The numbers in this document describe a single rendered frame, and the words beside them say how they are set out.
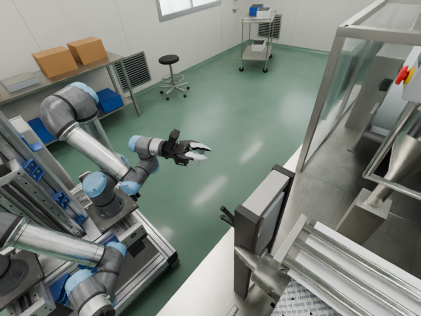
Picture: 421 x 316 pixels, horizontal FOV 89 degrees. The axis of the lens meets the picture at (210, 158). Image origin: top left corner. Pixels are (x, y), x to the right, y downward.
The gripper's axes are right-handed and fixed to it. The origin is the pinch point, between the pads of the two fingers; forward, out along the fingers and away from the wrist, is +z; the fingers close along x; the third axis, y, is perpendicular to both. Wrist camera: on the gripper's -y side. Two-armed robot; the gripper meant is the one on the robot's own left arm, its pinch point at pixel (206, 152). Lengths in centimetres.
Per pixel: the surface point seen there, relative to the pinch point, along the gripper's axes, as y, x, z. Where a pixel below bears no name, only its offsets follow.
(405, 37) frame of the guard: -31, -29, 56
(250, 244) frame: -15.8, 34.8, 23.6
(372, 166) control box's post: -23, 14, 46
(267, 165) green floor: 139, -103, 22
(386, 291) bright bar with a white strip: -25, 39, 44
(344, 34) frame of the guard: -30, -36, 41
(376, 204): 4, 6, 59
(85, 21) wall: 26, -208, -246
